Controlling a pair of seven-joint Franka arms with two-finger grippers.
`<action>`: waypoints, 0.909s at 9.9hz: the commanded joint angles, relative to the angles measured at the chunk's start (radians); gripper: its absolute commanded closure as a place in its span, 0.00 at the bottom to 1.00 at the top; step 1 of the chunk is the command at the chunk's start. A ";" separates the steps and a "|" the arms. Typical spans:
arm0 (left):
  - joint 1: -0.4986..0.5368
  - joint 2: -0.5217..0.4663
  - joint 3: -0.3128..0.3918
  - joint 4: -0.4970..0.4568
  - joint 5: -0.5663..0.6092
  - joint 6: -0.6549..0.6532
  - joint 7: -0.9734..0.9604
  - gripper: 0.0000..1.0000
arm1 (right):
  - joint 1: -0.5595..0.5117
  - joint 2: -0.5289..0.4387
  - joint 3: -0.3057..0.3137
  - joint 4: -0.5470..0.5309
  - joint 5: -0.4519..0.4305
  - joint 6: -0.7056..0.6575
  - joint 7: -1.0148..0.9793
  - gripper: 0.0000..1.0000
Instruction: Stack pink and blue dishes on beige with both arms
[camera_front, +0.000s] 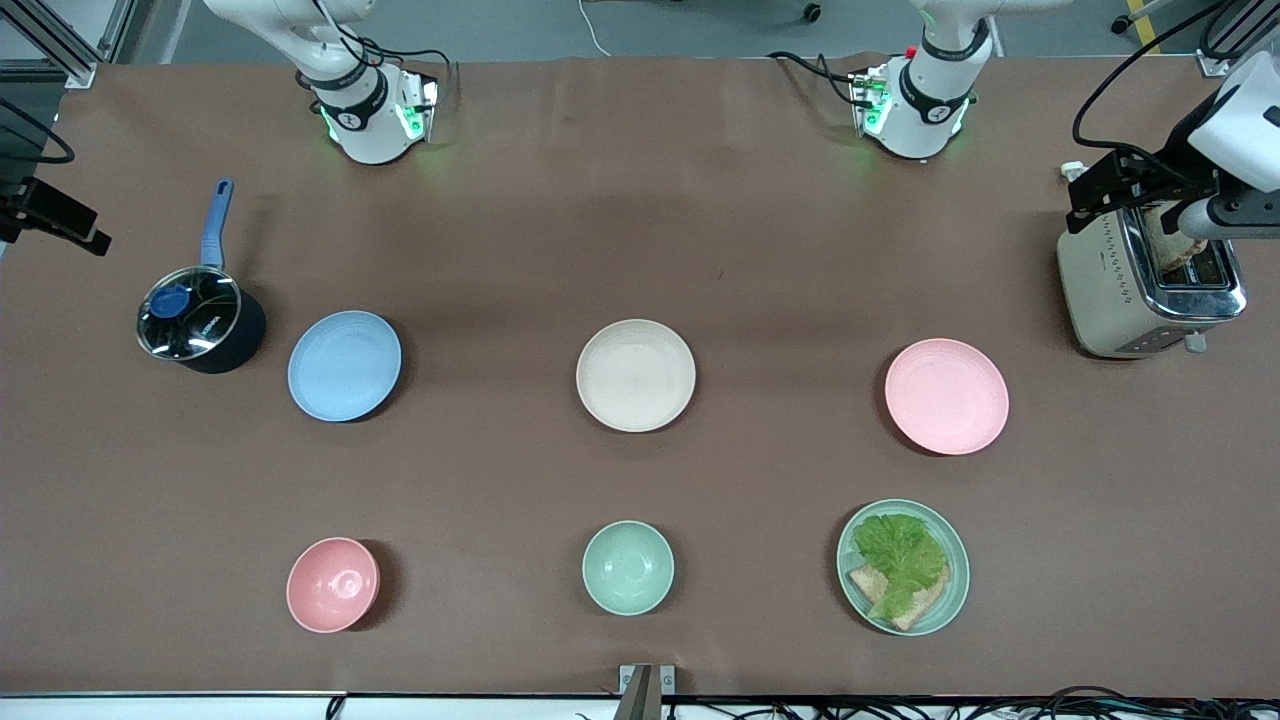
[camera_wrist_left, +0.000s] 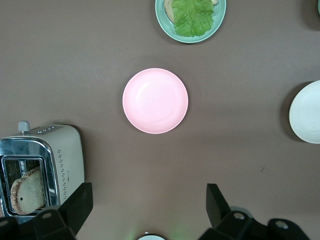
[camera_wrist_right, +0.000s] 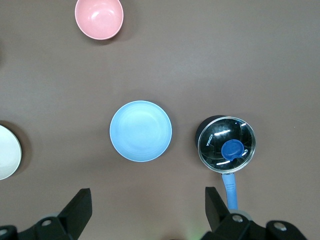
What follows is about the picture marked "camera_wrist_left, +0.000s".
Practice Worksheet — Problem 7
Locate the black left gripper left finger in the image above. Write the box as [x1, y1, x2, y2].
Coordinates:
[33, 182, 94, 240]

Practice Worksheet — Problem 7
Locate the round crusty bread slice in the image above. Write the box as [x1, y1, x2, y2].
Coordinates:
[9, 166, 47, 216]

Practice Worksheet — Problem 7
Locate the green plate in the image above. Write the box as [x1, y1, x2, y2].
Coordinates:
[155, 0, 227, 44]

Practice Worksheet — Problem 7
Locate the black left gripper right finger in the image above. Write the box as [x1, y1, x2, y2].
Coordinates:
[199, 183, 267, 240]

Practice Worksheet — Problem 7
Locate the beige shallow bowl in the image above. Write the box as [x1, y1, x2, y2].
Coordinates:
[289, 80, 320, 144]

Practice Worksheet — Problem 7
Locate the brown table cover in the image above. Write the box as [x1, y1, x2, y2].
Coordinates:
[0, 0, 320, 240]

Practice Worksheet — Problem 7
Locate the beige and chrome toaster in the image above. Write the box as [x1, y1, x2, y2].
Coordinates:
[0, 120, 87, 218]

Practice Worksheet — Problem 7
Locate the pink shallow bowl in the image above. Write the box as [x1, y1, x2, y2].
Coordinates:
[122, 67, 189, 135]

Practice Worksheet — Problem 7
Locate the green lettuce leaf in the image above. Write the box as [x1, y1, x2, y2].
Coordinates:
[172, 0, 215, 38]

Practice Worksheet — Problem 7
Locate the flat brown bread slice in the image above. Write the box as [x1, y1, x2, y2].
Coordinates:
[163, 0, 219, 23]

